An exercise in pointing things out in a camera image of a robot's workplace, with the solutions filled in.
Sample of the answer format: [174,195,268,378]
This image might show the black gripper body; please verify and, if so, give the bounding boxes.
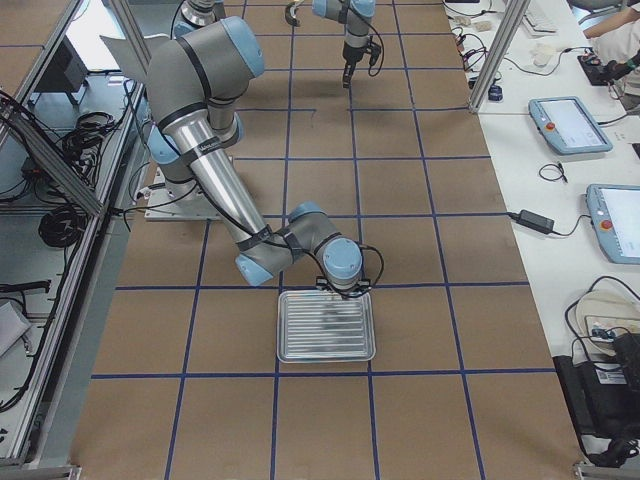
[315,276,371,300]
[342,42,367,70]

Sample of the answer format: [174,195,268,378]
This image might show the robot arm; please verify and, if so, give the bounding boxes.
[171,1,384,89]
[146,16,374,298]

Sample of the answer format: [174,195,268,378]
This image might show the silver metal tray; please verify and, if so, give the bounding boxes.
[276,290,376,363]

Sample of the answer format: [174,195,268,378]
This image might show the dark green brake shoe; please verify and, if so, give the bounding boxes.
[284,0,305,28]

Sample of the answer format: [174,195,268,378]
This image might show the black power brick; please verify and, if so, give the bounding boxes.
[507,209,554,235]

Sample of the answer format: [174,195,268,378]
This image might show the blue teach pendant far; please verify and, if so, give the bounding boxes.
[528,96,613,156]

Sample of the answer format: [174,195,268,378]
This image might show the blue teach pendant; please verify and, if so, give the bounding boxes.
[528,96,613,156]
[586,184,639,265]

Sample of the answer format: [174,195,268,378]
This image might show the blue teach pendant near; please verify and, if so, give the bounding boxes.
[586,184,639,265]

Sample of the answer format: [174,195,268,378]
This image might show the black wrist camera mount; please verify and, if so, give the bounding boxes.
[365,36,384,68]

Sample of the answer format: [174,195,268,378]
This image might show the aluminium frame post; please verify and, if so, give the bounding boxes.
[468,0,530,114]

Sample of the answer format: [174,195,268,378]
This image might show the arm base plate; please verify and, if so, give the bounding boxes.
[139,167,219,221]

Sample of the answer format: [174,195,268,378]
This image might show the aluminium frame rail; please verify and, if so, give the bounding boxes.
[1,1,145,478]

